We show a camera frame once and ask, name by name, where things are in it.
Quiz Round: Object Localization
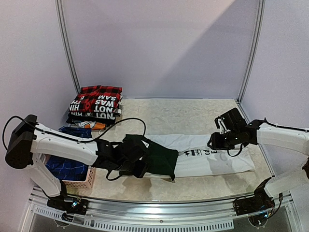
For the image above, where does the black white checkered folded shirt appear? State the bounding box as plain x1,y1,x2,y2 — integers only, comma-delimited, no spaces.
66,112,117,126

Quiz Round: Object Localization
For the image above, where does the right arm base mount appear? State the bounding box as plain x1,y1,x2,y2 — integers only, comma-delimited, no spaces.
232,193,283,228

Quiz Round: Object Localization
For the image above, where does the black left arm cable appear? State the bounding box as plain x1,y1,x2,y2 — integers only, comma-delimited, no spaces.
2,116,147,181

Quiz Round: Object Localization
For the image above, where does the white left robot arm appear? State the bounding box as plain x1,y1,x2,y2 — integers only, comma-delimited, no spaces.
2,115,148,210

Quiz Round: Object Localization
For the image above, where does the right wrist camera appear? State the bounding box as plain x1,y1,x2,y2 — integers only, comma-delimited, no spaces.
214,108,247,134

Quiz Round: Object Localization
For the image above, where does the red black plaid shirt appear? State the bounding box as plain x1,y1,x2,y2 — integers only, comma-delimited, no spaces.
69,85,123,113

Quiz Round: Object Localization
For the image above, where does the orange white folded garment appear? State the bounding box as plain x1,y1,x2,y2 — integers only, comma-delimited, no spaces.
76,121,106,131

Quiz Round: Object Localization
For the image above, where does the left aluminium frame post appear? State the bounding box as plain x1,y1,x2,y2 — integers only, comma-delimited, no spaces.
55,0,81,93

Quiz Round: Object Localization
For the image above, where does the dark green garment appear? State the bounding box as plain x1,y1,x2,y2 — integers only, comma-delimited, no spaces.
143,141,178,181

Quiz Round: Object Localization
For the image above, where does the aluminium front rail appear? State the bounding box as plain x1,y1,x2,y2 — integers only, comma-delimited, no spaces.
20,188,302,232

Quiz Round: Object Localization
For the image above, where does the navy blue garment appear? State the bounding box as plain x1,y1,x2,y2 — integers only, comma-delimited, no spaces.
45,127,92,181

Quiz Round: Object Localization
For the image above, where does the pink plastic laundry basket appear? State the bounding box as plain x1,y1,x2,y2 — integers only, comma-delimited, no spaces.
45,155,95,189

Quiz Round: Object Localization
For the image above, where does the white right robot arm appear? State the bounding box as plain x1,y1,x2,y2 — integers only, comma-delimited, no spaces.
207,118,309,211

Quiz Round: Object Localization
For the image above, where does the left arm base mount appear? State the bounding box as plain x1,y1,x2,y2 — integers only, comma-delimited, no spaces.
47,196,89,222

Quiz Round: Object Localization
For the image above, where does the right aluminium frame post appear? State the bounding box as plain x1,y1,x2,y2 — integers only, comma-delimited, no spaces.
237,0,266,104

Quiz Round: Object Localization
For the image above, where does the aluminium frame post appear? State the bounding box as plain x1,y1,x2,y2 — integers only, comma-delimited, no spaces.
55,0,81,93
237,0,266,104

